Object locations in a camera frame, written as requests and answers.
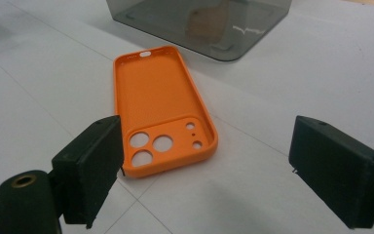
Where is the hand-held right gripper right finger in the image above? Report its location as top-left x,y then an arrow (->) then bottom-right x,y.
287,115 -> 374,230

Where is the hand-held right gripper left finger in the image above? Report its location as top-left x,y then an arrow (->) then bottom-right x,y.
52,115 -> 125,228

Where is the orange phone case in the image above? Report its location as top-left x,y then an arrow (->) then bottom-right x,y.
112,45 -> 219,179

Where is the grey metal bracket stand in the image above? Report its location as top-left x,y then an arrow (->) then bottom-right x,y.
106,0 -> 293,62

